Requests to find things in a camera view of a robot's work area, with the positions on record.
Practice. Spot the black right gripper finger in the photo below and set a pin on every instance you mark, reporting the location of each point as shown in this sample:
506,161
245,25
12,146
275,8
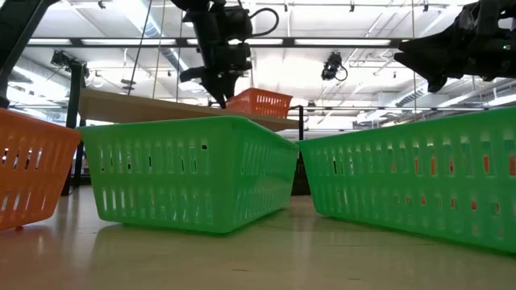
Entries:
437,83
435,56

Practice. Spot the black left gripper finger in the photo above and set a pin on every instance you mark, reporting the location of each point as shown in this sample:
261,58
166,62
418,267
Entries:
221,88
193,75

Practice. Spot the green plastic slotted basket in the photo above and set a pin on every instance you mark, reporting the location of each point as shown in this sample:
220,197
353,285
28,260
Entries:
169,173
423,177

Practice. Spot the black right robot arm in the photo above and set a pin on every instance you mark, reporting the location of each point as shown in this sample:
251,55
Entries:
508,60

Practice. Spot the light wooden shelf board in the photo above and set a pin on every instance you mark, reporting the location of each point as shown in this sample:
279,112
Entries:
133,106

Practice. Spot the black metal shelf leg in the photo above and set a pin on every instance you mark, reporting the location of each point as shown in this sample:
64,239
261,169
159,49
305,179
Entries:
73,100
300,121
79,169

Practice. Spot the thin yellowish vertical pole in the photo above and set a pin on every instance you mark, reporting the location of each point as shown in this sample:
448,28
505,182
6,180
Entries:
413,100

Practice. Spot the ribbed silver ceiling duct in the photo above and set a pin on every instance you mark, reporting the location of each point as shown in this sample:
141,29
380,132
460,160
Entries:
405,100

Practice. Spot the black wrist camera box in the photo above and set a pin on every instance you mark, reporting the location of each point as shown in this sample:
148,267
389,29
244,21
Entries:
238,22

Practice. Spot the thin black horizontal rail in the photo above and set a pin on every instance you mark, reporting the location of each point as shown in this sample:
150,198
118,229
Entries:
363,108

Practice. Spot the black overhead camera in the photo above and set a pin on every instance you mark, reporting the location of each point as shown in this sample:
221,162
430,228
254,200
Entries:
331,66

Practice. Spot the black overhead frame beam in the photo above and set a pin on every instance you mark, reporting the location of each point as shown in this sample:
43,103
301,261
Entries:
75,41

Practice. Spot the black frame-mounted camera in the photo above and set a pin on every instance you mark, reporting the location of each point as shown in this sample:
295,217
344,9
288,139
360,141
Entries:
60,59

